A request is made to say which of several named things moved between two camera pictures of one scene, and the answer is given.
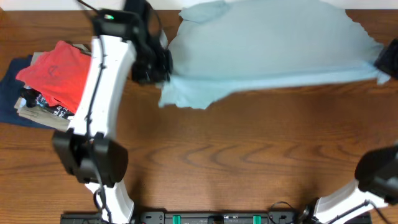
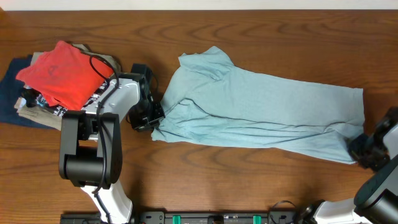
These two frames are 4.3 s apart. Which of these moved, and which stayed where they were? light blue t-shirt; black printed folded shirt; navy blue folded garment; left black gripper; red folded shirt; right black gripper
Moved: left black gripper; right black gripper; light blue t-shirt
Stayed: red folded shirt; black printed folded shirt; navy blue folded garment
